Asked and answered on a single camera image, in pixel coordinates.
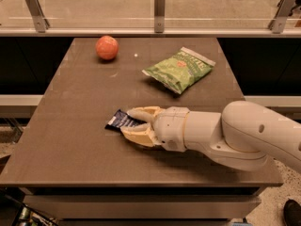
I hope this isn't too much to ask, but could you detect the black shoe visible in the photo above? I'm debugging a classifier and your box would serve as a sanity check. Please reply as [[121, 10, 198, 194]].
[[283, 200, 301, 226]]

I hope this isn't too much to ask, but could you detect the left metal railing bracket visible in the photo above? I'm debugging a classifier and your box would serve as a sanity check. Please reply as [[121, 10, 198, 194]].
[[25, 0, 50, 33]]

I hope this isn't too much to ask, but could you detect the green chip bag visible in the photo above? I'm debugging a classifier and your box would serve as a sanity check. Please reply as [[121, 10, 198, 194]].
[[142, 47, 215, 95]]

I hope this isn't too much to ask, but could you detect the middle metal railing bracket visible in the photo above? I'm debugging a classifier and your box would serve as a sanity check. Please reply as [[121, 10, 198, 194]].
[[154, 0, 166, 33]]

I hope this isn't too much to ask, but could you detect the blue rxbar wrapper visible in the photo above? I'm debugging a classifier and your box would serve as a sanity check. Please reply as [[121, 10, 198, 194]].
[[105, 109, 144, 131]]

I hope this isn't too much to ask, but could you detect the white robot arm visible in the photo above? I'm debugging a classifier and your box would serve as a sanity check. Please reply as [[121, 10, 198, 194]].
[[120, 101, 301, 172]]

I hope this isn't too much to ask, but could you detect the metal railing bracket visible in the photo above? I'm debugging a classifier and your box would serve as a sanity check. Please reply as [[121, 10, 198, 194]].
[[268, 0, 295, 34], [25, 0, 50, 33], [154, 0, 166, 33]]

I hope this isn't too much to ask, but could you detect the right metal railing bracket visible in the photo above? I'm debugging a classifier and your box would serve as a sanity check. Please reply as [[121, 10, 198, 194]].
[[268, 0, 295, 34]]

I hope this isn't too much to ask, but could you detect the orange fruit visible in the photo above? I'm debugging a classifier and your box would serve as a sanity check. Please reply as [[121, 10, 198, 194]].
[[95, 36, 119, 60]]

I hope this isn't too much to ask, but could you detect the glass railing panel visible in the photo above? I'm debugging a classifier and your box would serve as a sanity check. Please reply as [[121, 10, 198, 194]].
[[0, 0, 301, 30]]

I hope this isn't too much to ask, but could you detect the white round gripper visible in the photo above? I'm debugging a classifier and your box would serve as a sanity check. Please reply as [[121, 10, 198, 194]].
[[120, 106, 190, 153]]

